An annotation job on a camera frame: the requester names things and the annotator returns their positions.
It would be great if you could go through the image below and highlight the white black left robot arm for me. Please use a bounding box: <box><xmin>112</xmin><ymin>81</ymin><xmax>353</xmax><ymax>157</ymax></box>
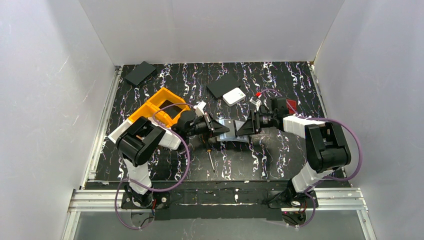
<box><xmin>108</xmin><ymin>110</ymin><xmax>234</xmax><ymax>196</ymax></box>

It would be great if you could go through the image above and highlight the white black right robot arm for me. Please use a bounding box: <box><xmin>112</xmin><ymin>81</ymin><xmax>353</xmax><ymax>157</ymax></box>
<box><xmin>236</xmin><ymin>97</ymin><xmax>352</xmax><ymax>197</ymax></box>

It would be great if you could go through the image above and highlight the black card in bin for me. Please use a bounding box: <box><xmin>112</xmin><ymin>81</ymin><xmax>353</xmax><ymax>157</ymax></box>
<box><xmin>159</xmin><ymin>100</ymin><xmax>184</xmax><ymax>119</ymax></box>

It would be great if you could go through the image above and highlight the red leather card holder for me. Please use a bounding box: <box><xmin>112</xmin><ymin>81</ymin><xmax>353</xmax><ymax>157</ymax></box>
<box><xmin>286</xmin><ymin>99</ymin><xmax>297</xmax><ymax>114</ymax></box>

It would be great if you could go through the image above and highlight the yellow black screwdriver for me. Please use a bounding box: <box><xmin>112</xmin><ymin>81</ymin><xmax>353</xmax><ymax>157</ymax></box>
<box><xmin>207</xmin><ymin>149</ymin><xmax>216</xmax><ymax>173</ymax></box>

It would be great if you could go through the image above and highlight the white rectangular box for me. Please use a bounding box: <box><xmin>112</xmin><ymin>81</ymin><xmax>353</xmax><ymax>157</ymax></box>
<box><xmin>222</xmin><ymin>87</ymin><xmax>246</xmax><ymax>107</ymax></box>

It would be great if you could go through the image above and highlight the black flat box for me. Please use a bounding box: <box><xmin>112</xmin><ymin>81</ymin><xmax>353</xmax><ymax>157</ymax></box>
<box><xmin>206</xmin><ymin>74</ymin><xmax>241</xmax><ymax>100</ymax></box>

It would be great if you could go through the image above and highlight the yellow plastic bin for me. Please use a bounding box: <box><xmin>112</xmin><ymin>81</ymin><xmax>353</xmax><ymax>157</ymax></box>
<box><xmin>128</xmin><ymin>87</ymin><xmax>190</xmax><ymax>127</ymax></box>

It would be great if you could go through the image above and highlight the black flat pad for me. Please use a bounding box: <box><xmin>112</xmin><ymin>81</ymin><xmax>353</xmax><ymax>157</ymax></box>
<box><xmin>124</xmin><ymin>61</ymin><xmax>157</xmax><ymax>87</ymax></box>

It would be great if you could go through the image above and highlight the white plastic bin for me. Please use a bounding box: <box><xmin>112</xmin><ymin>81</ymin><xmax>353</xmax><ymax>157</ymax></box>
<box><xmin>107</xmin><ymin>119</ymin><xmax>133</xmax><ymax>144</ymax></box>

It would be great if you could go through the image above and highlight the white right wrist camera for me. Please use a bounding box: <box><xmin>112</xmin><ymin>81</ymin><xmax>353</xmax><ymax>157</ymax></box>
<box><xmin>249</xmin><ymin>92</ymin><xmax>262</xmax><ymax>111</ymax></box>

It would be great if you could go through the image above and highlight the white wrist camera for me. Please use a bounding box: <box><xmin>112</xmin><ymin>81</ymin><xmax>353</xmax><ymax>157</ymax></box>
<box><xmin>249</xmin><ymin>92</ymin><xmax>262</xmax><ymax>111</ymax></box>
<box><xmin>193</xmin><ymin>101</ymin><xmax>206</xmax><ymax>117</ymax></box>

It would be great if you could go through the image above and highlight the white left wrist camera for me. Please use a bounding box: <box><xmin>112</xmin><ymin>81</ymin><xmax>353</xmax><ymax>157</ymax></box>
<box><xmin>193</xmin><ymin>101</ymin><xmax>206</xmax><ymax>117</ymax></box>

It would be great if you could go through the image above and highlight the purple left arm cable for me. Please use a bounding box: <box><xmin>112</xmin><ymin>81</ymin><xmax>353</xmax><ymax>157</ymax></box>
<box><xmin>114</xmin><ymin>102</ymin><xmax>198</xmax><ymax>231</ymax></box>

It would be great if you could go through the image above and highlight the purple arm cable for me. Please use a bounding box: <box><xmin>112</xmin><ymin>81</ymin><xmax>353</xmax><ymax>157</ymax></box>
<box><xmin>114</xmin><ymin>102</ymin><xmax>198</xmax><ymax>231</ymax></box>
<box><xmin>259</xmin><ymin>88</ymin><xmax>364</xmax><ymax>228</ymax></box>

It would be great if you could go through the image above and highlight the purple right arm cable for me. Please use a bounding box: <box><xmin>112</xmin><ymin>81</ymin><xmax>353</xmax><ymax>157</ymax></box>
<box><xmin>259</xmin><ymin>88</ymin><xmax>364</xmax><ymax>228</ymax></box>

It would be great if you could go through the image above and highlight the aluminium front rail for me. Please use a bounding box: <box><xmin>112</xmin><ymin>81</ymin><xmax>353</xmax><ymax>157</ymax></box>
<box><xmin>68</xmin><ymin>187</ymin><xmax>368</xmax><ymax>212</ymax></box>

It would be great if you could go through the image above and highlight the aluminium rail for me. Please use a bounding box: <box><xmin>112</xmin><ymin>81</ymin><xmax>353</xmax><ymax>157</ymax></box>
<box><xmin>79</xmin><ymin>66</ymin><xmax>123</xmax><ymax>190</ymax></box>
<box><xmin>68</xmin><ymin>187</ymin><xmax>368</xmax><ymax>212</ymax></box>

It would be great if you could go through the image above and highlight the aluminium left side rail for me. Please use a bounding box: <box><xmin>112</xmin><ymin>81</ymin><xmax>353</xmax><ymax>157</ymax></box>
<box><xmin>79</xmin><ymin>66</ymin><xmax>123</xmax><ymax>190</ymax></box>

